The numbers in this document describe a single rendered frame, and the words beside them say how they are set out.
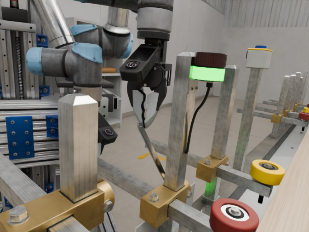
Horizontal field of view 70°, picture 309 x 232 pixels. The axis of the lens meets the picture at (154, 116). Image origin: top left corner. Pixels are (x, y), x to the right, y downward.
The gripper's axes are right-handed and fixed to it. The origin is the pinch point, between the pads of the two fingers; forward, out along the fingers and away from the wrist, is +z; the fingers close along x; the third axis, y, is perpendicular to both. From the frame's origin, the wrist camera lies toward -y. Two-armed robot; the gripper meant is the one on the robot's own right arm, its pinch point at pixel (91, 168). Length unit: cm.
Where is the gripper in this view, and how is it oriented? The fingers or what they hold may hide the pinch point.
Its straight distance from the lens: 70.0
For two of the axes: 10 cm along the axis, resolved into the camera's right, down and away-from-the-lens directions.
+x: -6.3, 1.4, -7.6
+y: -7.7, -2.2, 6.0
